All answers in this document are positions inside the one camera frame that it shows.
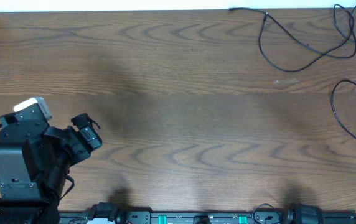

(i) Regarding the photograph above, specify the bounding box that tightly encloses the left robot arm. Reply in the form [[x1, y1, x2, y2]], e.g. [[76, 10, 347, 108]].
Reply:
[[0, 113, 102, 223]]

